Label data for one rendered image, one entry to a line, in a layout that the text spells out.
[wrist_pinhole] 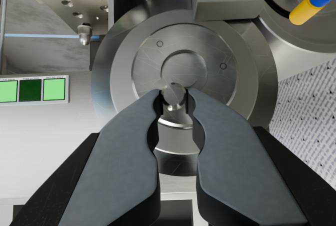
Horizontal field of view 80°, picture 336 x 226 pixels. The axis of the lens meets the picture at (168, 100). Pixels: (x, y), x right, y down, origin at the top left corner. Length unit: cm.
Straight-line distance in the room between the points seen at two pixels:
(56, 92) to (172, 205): 41
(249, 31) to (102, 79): 12
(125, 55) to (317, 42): 16
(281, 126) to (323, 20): 22
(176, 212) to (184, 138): 47
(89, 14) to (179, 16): 37
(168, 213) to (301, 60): 50
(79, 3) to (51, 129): 30
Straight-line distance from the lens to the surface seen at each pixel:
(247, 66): 17
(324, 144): 32
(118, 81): 16
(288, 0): 22
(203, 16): 17
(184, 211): 61
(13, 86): 63
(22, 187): 62
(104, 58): 17
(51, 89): 57
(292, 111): 37
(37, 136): 59
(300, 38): 21
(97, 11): 51
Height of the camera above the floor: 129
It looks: 7 degrees down
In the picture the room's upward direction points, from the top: 178 degrees clockwise
